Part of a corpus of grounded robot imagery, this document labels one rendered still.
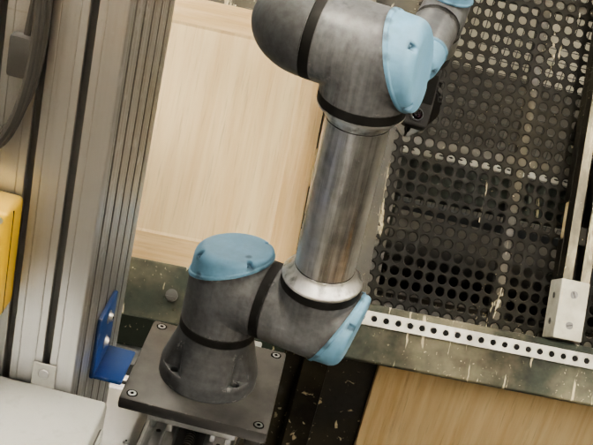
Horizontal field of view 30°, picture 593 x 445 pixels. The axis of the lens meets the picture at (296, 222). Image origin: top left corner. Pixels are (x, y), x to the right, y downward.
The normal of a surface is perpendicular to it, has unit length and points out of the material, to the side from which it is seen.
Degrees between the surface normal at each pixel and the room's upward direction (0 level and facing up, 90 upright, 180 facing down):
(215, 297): 90
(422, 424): 90
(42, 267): 90
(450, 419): 90
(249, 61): 57
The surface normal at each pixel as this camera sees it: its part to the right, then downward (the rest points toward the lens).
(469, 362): 0.11, -0.11
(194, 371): -0.28, 0.07
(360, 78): -0.33, 0.52
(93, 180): -0.11, 0.42
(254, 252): 0.09, -0.91
